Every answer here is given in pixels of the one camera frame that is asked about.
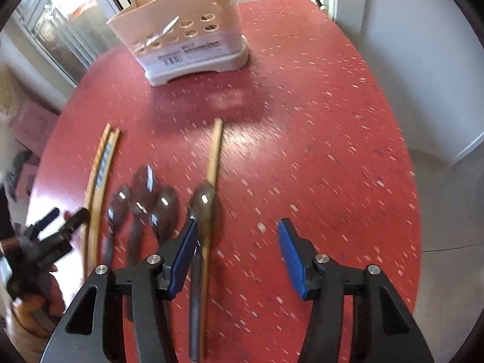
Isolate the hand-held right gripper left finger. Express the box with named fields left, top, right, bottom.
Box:
left=41, top=218, right=200, bottom=363

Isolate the brown wooden object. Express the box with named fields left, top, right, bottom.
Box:
left=11, top=294, right=57, bottom=348

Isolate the person's left hand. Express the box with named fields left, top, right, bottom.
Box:
left=42, top=267, right=66, bottom=315

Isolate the black bag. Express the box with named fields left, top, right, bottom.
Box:
left=2, top=150, right=38, bottom=212

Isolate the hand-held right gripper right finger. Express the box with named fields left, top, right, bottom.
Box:
left=277, top=218, right=432, bottom=363

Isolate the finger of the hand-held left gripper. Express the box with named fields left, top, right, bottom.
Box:
left=57, top=208, right=91, bottom=243
left=26, top=207, right=61, bottom=240

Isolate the bag of pale balls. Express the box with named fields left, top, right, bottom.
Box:
left=0, top=64, right=19, bottom=122

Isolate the beige plastic utensil holder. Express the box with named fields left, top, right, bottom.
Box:
left=106, top=0, right=250, bottom=87

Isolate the pink cardboard box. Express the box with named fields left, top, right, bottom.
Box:
left=11, top=100, right=59, bottom=157

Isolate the metal spoon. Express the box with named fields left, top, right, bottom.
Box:
left=100, top=185, right=131, bottom=265
left=187, top=182, right=217, bottom=361
left=149, top=185, right=178, bottom=243
left=126, top=164, right=157, bottom=265

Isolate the glass sliding door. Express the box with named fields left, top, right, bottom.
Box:
left=11, top=0, right=123, bottom=88

